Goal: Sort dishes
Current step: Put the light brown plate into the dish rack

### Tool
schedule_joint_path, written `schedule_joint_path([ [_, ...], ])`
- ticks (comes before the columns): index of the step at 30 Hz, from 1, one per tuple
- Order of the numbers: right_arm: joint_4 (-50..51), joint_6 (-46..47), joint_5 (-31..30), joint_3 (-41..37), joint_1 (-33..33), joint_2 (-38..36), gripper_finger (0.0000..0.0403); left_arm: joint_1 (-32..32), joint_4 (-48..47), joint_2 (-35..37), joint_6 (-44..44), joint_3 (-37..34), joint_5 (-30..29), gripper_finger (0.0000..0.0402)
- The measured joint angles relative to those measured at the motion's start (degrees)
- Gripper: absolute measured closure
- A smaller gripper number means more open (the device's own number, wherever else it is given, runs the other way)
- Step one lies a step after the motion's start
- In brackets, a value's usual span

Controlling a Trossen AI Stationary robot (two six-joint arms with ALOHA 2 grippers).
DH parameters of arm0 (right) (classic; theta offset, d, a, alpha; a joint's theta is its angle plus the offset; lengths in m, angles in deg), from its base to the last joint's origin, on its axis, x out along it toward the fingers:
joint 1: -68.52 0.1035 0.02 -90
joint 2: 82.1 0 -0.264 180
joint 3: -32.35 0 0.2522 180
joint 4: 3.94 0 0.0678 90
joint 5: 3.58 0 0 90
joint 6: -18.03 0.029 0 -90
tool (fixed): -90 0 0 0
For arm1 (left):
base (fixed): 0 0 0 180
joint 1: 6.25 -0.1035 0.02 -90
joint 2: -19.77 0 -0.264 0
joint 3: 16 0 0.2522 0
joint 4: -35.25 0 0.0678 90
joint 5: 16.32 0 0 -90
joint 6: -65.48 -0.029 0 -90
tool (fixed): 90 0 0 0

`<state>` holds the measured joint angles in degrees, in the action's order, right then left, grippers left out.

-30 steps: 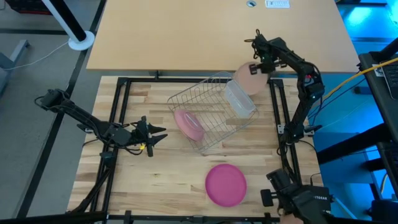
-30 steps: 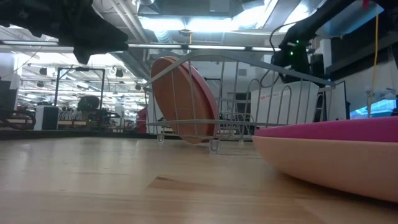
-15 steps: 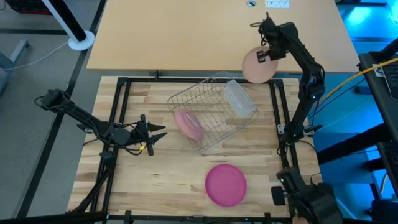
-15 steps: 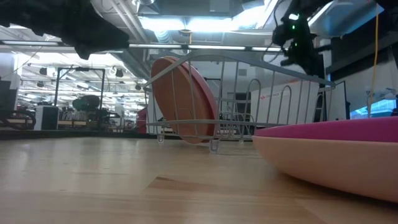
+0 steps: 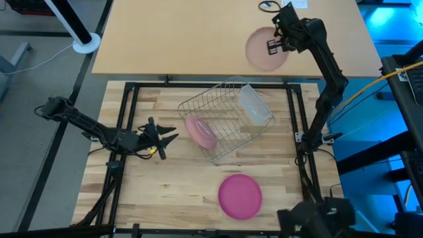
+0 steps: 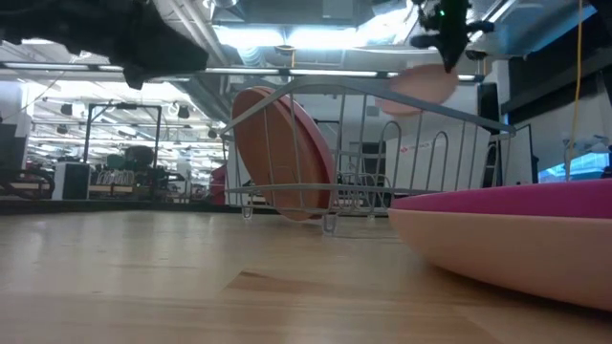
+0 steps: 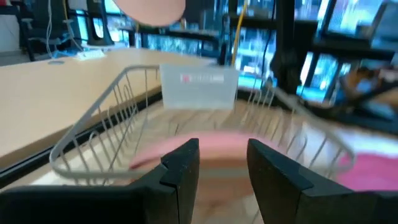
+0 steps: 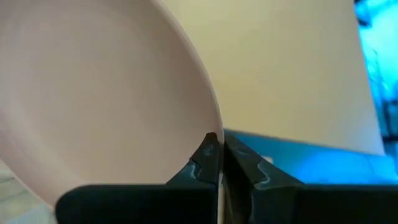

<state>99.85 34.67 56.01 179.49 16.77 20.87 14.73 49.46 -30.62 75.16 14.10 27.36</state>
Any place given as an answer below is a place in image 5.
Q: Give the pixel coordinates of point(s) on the white tower fan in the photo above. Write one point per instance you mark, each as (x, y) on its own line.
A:
(86, 46)

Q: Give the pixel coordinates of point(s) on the black laptop keyboard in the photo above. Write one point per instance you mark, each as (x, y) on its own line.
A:
(415, 82)

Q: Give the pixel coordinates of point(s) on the grey table leg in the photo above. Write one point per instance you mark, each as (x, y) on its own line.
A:
(18, 53)

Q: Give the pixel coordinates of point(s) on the white sticker label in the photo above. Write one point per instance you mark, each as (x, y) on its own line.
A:
(402, 75)

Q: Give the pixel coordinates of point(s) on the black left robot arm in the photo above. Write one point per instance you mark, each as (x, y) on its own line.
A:
(86, 124)

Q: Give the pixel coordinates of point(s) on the black Netgear network switch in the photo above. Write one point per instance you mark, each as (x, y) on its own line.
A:
(343, 208)

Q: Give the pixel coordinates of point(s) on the clear plastic utensil cup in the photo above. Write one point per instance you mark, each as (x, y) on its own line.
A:
(256, 107)

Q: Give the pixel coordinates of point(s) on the magenta plate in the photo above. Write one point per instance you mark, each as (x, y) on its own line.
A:
(240, 196)

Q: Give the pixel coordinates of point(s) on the tan wooden desk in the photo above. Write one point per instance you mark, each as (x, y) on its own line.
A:
(198, 39)

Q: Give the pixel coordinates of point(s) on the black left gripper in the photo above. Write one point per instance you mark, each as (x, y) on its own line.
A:
(150, 140)

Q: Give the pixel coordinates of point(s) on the black equipment cart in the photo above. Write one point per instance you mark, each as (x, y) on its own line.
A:
(396, 99)

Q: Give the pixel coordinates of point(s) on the black aluminium table frame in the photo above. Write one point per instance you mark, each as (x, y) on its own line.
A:
(158, 85)

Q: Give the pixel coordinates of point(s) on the dark storage crate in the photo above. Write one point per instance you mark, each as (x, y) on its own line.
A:
(26, 6)

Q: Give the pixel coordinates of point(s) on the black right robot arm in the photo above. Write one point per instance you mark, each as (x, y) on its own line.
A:
(330, 72)

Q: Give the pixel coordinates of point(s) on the white power outlet strip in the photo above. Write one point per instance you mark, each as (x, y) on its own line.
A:
(299, 4)

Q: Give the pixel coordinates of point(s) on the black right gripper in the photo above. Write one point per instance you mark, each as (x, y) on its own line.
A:
(289, 31)

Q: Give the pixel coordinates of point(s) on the light pink plate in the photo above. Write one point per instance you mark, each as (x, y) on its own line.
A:
(198, 135)

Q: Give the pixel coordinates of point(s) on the peach plate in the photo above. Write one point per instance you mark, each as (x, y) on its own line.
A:
(261, 56)

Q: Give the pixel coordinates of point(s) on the black bulky object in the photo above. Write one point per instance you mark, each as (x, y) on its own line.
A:
(310, 221)

